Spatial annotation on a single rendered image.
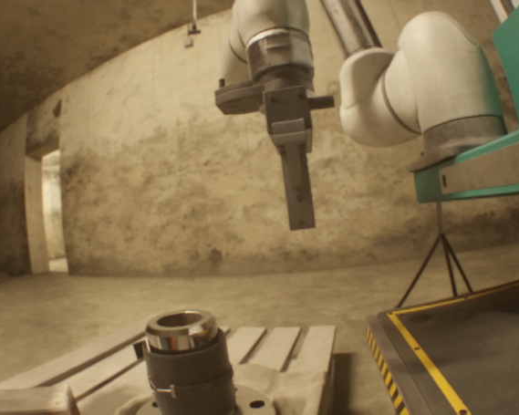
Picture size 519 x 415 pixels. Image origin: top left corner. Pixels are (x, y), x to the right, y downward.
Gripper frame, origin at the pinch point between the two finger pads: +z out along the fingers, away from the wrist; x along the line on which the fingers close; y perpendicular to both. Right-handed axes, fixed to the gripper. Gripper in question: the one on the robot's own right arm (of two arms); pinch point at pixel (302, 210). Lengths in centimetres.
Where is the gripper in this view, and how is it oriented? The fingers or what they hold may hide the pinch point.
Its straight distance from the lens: 36.5
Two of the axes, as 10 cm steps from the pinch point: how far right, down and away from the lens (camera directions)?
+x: 1.7, 0.2, 9.9
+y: 9.8, -1.2, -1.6
